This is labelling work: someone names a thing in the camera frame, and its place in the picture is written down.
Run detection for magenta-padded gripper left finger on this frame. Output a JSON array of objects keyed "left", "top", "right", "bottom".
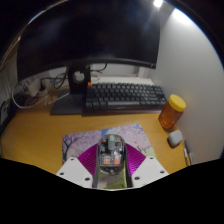
[{"left": 55, "top": 143, "right": 100, "bottom": 189}]

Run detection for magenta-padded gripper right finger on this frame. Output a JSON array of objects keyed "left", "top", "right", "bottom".
[{"left": 123, "top": 143, "right": 170, "bottom": 188}]

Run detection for transparent computer mouse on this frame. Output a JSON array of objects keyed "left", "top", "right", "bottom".
[{"left": 97, "top": 133, "right": 127, "bottom": 175}]

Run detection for cherry blossom print mouse pad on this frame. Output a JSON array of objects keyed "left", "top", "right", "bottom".
[{"left": 61, "top": 122, "right": 158, "bottom": 190}]

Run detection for white earbuds case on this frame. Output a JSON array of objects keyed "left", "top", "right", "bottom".
[{"left": 167, "top": 129, "right": 184, "bottom": 148}]

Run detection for pens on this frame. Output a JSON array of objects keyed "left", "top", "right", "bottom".
[{"left": 183, "top": 139, "right": 195, "bottom": 167}]

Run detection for orange jar with yellow lid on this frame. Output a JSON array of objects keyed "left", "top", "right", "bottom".
[{"left": 157, "top": 94, "right": 187, "bottom": 130}]

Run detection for black mechanical keyboard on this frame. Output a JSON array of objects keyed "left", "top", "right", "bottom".
[{"left": 83, "top": 82, "right": 168, "bottom": 114}]

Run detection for white power strip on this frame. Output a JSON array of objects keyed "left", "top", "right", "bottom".
[{"left": 26, "top": 78, "right": 51, "bottom": 98}]

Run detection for white flat box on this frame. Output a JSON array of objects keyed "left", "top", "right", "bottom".
[{"left": 90, "top": 74, "right": 155, "bottom": 87}]

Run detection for black computer monitor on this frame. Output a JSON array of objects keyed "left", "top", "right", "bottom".
[{"left": 16, "top": 0, "right": 162, "bottom": 116}]

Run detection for white cable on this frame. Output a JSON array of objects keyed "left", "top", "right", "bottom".
[{"left": 11, "top": 81, "right": 68, "bottom": 110}]

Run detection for black cable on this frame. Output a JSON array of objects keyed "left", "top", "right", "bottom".
[{"left": 49, "top": 72, "right": 68, "bottom": 90}]

